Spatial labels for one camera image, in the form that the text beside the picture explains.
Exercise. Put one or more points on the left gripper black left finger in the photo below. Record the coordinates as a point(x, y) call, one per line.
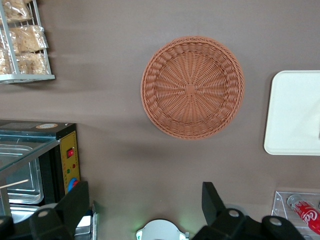
point(70, 215)

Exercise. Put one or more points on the clear bag of crackers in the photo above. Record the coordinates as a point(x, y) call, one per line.
point(5, 61)
point(17, 11)
point(31, 63)
point(28, 38)

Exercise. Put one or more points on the clear acrylic bottle rack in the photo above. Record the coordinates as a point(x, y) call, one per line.
point(280, 200)

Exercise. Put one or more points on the red cola bottle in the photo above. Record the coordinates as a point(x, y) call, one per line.
point(307, 215)

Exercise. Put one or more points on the steel pan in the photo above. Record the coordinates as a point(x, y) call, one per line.
point(25, 197)

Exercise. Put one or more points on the cream rectangular tray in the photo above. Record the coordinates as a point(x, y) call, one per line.
point(292, 112)

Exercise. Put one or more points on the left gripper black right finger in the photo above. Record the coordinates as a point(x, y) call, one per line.
point(222, 222)

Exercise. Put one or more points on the brown round wicker basket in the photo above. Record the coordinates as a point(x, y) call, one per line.
point(192, 87)

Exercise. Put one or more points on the thin wooden stick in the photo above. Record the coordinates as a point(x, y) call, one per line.
point(15, 183)

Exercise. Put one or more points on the black glass food warmer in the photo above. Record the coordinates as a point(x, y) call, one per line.
point(64, 140)

